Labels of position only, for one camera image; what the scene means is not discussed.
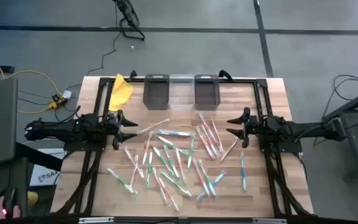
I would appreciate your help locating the silver aluminium bracket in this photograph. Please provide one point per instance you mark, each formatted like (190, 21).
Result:
(269, 220)
(96, 220)

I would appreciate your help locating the yellow black power connector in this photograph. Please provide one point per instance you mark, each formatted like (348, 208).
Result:
(54, 104)

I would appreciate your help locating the white printed box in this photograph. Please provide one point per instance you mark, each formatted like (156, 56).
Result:
(47, 179)

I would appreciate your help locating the black metal table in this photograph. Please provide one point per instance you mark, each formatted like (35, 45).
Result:
(353, 103)

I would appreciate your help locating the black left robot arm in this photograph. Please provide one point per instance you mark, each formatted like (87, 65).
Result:
(61, 129)

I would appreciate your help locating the black computer mouse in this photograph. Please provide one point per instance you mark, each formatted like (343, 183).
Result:
(9, 197)

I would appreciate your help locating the yellow round object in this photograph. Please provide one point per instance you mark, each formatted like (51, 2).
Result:
(33, 199)

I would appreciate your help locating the dark grey plastic bin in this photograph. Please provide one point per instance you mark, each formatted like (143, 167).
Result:
(156, 93)
(207, 93)

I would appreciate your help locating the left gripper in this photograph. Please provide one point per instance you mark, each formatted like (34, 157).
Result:
(118, 130)

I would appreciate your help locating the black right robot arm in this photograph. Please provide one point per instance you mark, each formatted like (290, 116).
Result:
(297, 129)

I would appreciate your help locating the clear plastic bin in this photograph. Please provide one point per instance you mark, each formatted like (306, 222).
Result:
(182, 93)

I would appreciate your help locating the white plug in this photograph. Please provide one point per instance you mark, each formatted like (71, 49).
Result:
(67, 94)

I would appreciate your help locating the yellow cloth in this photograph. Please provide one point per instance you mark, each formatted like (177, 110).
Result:
(120, 93)

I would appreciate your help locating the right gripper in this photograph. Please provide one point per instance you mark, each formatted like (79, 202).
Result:
(249, 126)

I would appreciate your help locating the blue toothbrush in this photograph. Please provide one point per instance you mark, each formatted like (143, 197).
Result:
(220, 176)
(176, 133)
(243, 171)

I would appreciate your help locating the dark side desk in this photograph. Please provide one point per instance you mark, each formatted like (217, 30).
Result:
(20, 186)

